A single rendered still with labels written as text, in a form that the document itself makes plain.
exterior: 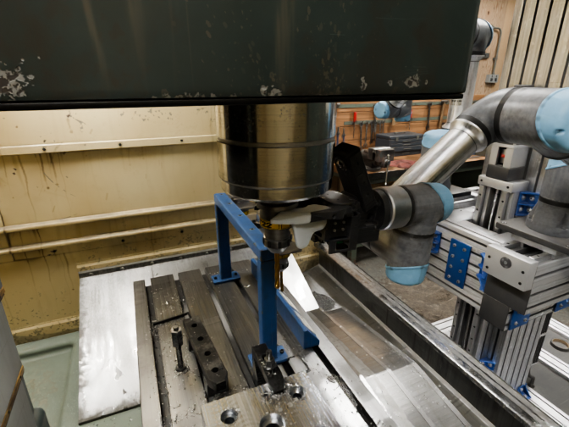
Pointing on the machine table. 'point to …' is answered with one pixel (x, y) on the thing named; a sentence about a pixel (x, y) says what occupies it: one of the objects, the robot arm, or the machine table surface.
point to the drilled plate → (251, 400)
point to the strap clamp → (275, 382)
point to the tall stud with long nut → (178, 346)
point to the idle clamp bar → (216, 383)
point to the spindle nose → (276, 150)
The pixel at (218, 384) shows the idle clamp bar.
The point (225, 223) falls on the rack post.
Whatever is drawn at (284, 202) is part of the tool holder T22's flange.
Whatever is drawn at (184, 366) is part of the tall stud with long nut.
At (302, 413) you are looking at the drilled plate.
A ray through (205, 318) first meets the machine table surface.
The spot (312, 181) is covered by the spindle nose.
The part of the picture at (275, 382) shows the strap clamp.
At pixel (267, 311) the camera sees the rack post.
